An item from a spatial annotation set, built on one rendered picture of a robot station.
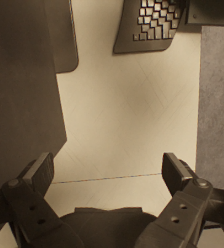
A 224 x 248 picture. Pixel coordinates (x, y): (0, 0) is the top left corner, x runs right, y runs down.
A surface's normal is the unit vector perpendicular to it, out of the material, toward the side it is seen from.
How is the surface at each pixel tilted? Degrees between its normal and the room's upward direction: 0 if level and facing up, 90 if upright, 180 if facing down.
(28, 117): 86
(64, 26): 0
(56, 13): 0
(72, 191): 0
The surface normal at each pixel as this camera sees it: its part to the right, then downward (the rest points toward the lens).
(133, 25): 0.11, 0.29
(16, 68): 0.99, -0.07
